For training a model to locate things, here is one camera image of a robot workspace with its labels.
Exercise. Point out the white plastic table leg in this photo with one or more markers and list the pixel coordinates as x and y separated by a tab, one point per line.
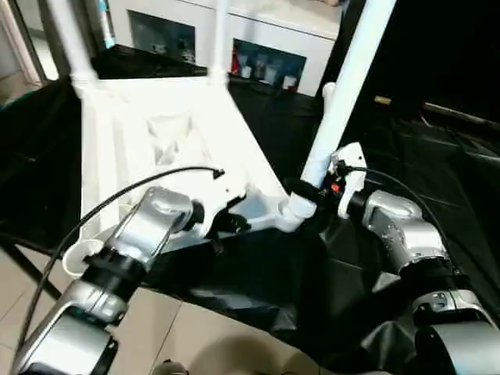
219	39
351	78
329	97
74	47

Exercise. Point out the white plastic table top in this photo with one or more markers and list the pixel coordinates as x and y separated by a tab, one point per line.
117	156

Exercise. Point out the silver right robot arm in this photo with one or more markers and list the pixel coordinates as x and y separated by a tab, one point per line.
402	230

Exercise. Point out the black work mat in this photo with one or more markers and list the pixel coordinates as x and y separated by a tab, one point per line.
410	156

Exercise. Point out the small gold object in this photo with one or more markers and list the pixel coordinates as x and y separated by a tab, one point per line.
383	100

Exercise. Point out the white cup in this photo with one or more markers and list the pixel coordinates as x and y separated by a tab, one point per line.
289	82

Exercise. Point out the white tub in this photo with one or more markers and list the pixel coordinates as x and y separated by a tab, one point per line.
271	73

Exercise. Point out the white jar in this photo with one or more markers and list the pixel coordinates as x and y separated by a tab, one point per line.
247	71

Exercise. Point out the dark long rod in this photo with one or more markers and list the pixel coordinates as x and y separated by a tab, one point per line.
461	115

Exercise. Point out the red package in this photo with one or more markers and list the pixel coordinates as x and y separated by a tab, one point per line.
235	58

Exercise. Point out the white glass door cabinet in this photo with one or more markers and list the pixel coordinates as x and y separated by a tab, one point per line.
281	27

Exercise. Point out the pink soft toy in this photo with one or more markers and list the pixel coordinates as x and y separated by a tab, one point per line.
332	2

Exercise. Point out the white blue patterned roll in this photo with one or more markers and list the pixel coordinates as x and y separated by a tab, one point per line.
107	27

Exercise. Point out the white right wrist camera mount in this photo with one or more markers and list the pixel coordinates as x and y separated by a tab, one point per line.
353	164

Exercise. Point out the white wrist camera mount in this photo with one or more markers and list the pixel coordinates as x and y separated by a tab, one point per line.
353	164
222	191

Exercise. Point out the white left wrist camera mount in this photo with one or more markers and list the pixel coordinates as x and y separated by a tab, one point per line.
222	191

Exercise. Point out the black metal table frame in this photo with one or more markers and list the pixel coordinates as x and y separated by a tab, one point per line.
35	273

